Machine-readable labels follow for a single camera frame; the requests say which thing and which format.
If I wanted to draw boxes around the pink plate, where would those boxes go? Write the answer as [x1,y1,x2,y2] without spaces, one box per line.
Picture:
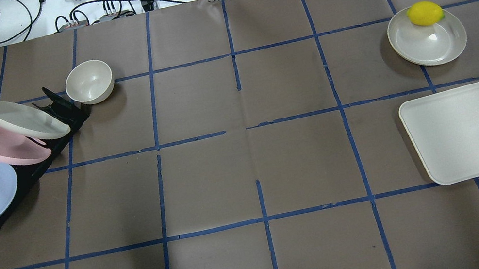
[0,127,52,166]

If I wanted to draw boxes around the white plate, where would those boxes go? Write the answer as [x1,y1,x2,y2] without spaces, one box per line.
[0,101,71,140]

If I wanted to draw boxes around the black plate rack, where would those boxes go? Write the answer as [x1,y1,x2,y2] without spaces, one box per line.
[0,87,88,229]

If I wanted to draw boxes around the white rectangular tray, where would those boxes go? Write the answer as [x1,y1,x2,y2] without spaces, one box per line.
[398,82,479,185]

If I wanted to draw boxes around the white shallow dish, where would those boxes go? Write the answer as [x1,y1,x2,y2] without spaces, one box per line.
[386,8,468,67]

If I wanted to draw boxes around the yellow lemon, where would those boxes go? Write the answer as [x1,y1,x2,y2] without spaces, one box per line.
[406,1,445,27]

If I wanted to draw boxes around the cream bowl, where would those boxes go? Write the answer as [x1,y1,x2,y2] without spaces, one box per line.
[65,60,115,105]

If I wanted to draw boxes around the black cables on desk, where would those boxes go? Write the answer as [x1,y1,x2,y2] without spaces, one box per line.
[0,0,189,45]

